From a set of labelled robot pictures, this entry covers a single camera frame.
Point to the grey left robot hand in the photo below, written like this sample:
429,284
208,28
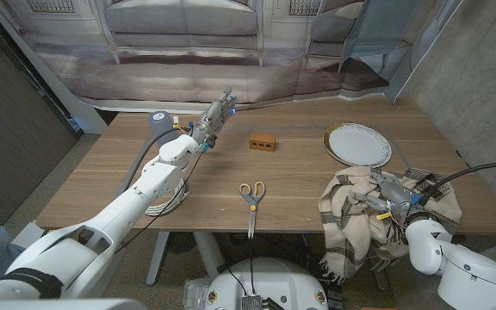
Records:
215,118

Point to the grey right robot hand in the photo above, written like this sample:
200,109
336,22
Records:
396,194

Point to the cream plaid fringed scarf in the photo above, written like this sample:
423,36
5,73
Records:
351,224

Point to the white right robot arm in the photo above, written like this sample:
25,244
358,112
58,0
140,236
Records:
463,267

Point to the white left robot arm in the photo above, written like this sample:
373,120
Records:
119,219

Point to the brown brick block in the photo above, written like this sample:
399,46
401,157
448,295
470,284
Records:
262,142

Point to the white gold-rimmed paper plate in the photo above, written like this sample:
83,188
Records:
357,145

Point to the printed living room backdrop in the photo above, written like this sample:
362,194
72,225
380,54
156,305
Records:
187,64

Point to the dark round floor fan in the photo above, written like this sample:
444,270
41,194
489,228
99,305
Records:
180,242

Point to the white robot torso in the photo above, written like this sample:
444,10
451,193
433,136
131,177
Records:
265,284

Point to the clear plastic bag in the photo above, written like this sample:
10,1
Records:
194,293

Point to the white table leg frame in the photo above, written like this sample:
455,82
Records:
205,254

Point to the white slanted post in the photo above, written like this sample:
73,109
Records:
58,94

